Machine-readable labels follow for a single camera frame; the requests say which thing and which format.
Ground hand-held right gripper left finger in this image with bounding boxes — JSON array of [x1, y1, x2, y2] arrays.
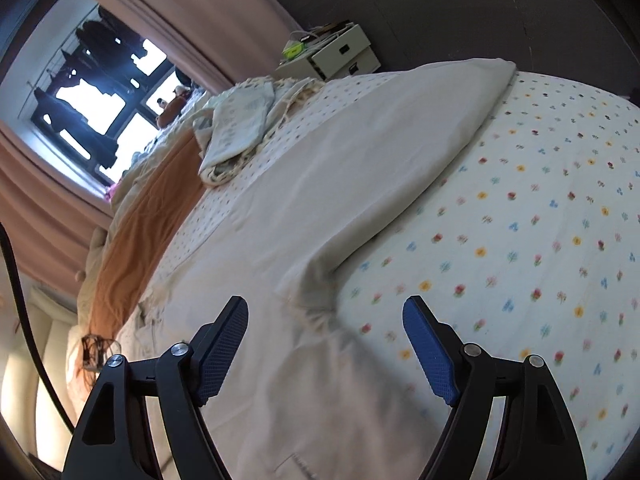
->
[[61, 296, 249, 480]]

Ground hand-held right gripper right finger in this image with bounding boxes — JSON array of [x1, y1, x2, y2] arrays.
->
[[402, 296, 587, 480]]

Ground cream large garment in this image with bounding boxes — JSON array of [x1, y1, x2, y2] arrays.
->
[[135, 60, 518, 480]]

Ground cream patterned clothes pile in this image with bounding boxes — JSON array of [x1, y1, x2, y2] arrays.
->
[[192, 76, 326, 188]]

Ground dark hanging clothes row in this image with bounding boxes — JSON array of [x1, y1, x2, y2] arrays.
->
[[30, 5, 151, 171]]

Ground floral print bed sheet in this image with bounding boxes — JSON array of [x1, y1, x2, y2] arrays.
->
[[330, 70, 640, 480]]

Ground orange blanket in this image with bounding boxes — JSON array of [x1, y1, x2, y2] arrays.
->
[[87, 135, 206, 356]]

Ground white dotted bed cover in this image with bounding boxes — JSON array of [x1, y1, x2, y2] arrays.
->
[[145, 72, 416, 311]]

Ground white upholstered furniture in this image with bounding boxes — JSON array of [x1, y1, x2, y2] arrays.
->
[[0, 280, 91, 466]]

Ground pink curtain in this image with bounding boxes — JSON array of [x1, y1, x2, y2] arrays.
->
[[0, 120, 113, 291], [75, 0, 301, 93]]

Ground brown plush toy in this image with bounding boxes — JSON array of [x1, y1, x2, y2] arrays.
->
[[155, 85, 191, 131]]

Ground window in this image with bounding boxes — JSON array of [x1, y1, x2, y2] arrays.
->
[[10, 0, 191, 191]]

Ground white nightstand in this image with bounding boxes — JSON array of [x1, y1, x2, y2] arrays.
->
[[277, 24, 381, 81]]

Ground papers on nightstand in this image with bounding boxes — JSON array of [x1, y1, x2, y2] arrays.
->
[[300, 21, 356, 43]]

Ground tangled brown cord bundle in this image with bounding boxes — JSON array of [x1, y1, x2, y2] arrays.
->
[[80, 332, 123, 373]]

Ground black cable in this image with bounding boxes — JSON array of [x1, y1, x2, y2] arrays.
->
[[0, 222, 66, 426]]

